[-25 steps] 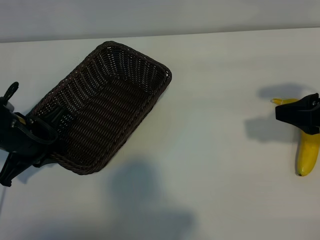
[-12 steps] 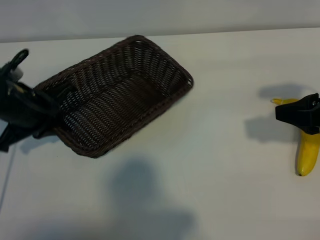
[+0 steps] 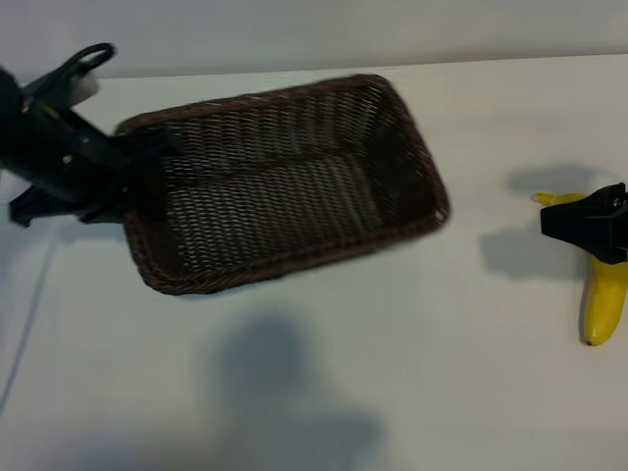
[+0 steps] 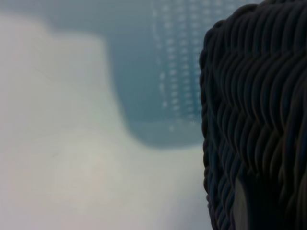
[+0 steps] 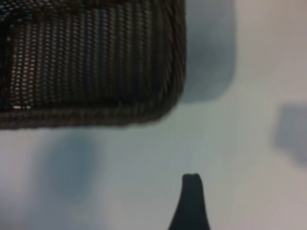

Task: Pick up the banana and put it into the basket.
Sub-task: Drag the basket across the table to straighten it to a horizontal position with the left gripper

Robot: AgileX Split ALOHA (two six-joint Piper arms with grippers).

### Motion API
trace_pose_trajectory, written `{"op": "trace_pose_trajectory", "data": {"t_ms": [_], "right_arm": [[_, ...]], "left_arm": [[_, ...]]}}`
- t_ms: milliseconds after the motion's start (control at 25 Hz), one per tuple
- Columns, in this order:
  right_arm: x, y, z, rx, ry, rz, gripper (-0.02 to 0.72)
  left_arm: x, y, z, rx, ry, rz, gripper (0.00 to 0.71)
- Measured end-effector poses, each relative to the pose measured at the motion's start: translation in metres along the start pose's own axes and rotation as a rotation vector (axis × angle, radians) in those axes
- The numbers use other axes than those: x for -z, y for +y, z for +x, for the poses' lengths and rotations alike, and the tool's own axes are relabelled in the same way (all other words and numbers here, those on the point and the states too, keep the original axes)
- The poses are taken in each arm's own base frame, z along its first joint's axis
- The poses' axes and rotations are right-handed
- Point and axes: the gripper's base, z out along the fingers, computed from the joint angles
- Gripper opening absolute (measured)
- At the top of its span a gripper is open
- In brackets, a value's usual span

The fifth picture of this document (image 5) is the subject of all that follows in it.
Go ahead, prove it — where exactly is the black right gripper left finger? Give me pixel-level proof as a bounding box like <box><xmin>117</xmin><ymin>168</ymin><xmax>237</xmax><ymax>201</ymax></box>
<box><xmin>167</xmin><ymin>173</ymin><xmax>193</xmax><ymax>230</ymax></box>

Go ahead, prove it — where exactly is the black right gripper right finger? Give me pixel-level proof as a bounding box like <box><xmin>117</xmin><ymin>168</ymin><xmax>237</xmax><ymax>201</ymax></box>
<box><xmin>191</xmin><ymin>173</ymin><xmax>212</xmax><ymax>230</ymax></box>

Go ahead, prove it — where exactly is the dark brown wicker basket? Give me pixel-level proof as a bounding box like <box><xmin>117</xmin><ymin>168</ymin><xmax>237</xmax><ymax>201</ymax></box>
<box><xmin>0</xmin><ymin>0</ymin><xmax>188</xmax><ymax>131</ymax></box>

